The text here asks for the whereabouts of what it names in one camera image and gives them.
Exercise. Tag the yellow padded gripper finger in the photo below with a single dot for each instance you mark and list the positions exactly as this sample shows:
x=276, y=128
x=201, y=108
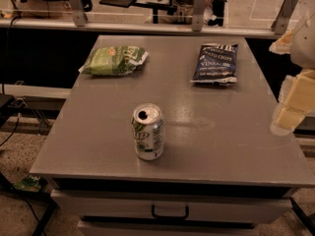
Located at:
x=296, y=101
x=283, y=44

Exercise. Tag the blue chip bag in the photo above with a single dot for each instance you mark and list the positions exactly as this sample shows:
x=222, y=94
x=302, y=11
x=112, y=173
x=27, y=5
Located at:
x=216, y=64

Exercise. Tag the green chip bag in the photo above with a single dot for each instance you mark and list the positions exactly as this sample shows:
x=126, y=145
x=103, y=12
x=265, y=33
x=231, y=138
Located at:
x=114, y=60

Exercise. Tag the green white soda can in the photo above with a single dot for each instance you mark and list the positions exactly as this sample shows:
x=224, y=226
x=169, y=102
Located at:
x=148, y=131

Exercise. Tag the green packet on floor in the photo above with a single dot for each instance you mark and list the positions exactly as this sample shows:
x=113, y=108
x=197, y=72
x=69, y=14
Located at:
x=28, y=184

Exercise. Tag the right metal rail bracket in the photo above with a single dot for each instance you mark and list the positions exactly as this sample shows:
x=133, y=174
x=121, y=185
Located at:
x=280, y=24

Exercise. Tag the metal rail bracket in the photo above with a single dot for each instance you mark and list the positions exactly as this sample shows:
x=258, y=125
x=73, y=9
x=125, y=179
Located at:
x=79, y=16
x=280, y=24
x=198, y=12

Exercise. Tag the middle metal rail bracket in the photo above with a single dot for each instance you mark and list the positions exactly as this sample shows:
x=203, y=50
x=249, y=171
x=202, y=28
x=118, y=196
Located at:
x=198, y=12

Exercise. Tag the white drawer with black handle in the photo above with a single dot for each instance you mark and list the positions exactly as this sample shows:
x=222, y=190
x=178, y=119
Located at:
x=190, y=208

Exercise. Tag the left metal rail bracket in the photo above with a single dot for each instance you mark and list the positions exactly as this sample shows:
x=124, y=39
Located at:
x=79, y=16

